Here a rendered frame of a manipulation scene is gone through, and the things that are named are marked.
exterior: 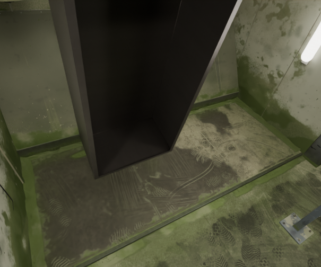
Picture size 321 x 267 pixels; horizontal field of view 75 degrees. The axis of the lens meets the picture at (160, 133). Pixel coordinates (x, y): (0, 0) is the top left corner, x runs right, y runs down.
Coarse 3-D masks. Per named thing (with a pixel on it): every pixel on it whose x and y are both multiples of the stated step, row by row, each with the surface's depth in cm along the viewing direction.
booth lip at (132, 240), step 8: (288, 160) 227; (272, 168) 216; (256, 176) 207; (240, 184) 199; (224, 192) 191; (208, 200) 184; (192, 208) 177; (176, 216) 171; (160, 224) 165; (168, 224) 168; (144, 232) 160; (152, 232) 162; (128, 240) 155; (136, 240) 156; (112, 248) 150; (120, 248) 152; (96, 256) 145; (104, 256) 146; (80, 264) 141; (88, 264) 142
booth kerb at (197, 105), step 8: (224, 96) 284; (232, 96) 293; (200, 104) 269; (208, 104) 278; (72, 136) 204; (40, 144) 193; (48, 144) 197; (56, 144) 202; (64, 144) 206; (24, 152) 190; (32, 152) 194; (40, 152) 198
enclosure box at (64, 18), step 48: (48, 0) 78; (96, 0) 86; (144, 0) 95; (192, 0) 97; (240, 0) 75; (96, 48) 103; (144, 48) 117; (192, 48) 107; (96, 96) 129; (144, 96) 151; (192, 96) 119; (96, 144) 155; (144, 144) 163
